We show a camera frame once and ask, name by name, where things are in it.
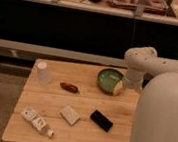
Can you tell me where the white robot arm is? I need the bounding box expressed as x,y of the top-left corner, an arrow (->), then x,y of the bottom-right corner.
123,46 -> 178,142

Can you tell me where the black rectangular box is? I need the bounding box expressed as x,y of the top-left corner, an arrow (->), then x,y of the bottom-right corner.
90,110 -> 113,132

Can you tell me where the clear plastic cup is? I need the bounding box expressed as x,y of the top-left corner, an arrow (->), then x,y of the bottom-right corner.
36,61 -> 52,84

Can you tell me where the green ceramic bowl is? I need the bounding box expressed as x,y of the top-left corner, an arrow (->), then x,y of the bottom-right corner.
97,68 -> 123,94

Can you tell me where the plastic water bottle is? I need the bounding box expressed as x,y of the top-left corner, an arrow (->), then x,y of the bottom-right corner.
21,106 -> 54,137

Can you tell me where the metal shelf rack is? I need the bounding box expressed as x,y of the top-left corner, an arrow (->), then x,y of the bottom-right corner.
0,0 -> 178,68

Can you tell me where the wooden table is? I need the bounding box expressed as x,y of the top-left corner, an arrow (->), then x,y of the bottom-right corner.
2,60 -> 138,142

